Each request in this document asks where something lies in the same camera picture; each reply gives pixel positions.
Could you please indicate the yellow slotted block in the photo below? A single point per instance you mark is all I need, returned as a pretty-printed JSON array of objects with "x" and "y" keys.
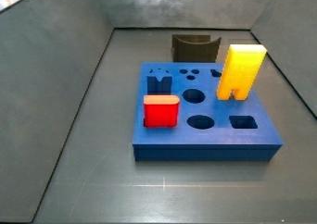
[{"x": 242, "y": 63}]

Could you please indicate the blue shape sorter block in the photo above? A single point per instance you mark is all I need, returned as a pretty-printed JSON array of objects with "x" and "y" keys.
[{"x": 215, "y": 130}]

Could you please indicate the red block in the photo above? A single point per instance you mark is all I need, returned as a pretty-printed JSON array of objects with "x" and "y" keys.
[{"x": 160, "y": 110}]

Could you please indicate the blue star peg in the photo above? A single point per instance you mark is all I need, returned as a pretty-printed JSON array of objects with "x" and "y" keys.
[{"x": 159, "y": 86}]

